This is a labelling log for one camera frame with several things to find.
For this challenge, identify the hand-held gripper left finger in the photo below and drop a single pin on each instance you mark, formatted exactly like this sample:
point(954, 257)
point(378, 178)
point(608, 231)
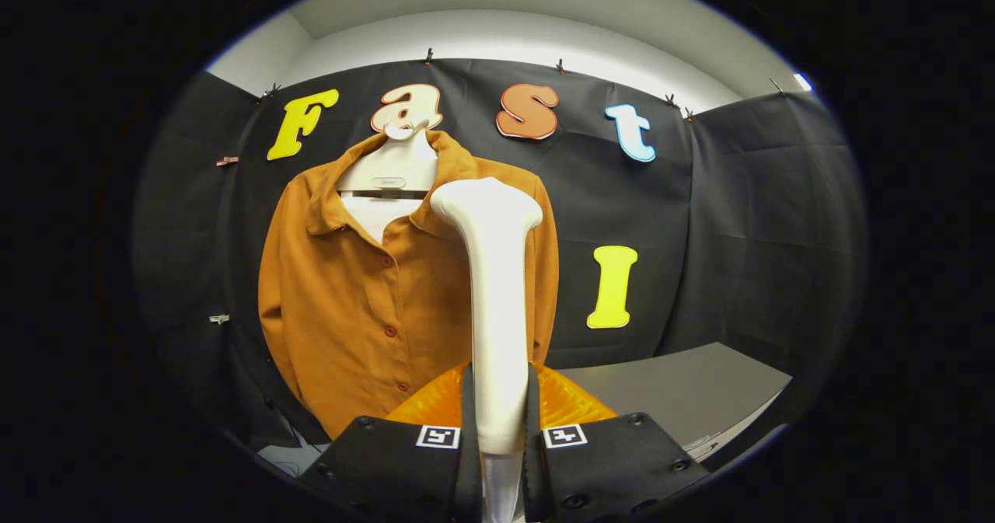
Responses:
point(469, 468)

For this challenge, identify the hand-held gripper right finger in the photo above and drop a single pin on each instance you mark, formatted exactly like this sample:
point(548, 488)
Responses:
point(533, 468)

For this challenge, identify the orange button shirt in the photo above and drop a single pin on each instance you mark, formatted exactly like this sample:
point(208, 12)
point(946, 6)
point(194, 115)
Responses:
point(350, 298)

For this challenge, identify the grey cabinet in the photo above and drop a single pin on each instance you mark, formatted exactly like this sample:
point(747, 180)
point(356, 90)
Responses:
point(668, 391)

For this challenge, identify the white mannequin torso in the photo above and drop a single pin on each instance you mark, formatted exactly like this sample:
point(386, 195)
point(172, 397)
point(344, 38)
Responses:
point(389, 165)

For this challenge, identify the black backdrop cloth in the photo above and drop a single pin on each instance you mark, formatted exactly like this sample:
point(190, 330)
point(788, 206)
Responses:
point(738, 220)

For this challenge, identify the red clip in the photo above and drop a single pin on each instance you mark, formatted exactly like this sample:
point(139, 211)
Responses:
point(227, 161)

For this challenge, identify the small ceiling light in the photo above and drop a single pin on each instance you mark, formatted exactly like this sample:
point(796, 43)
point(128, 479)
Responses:
point(802, 81)

